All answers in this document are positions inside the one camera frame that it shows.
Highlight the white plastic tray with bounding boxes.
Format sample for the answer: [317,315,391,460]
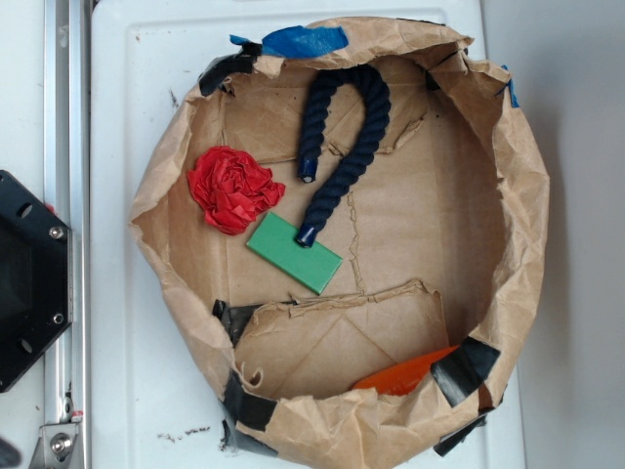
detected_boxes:
[85,0,528,469]

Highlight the aluminium extrusion rail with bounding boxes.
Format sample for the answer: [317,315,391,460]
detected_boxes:
[44,1,94,468]

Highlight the green rectangular block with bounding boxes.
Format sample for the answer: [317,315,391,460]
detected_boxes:
[247,212,343,295]

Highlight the orange plastic piece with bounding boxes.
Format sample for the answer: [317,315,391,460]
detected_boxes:
[352,346,458,396]

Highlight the dark blue twisted rope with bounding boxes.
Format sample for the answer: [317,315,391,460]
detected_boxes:
[297,64,393,248]

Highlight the metal corner bracket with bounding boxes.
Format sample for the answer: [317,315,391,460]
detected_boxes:
[28,423,84,469]

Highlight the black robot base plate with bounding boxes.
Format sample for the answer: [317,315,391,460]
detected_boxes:
[0,170,71,393]

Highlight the red crumpled paper ball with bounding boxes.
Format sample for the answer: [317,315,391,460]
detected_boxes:
[187,146,285,235]

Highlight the brown paper bag container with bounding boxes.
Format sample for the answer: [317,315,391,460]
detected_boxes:
[130,17,550,468]

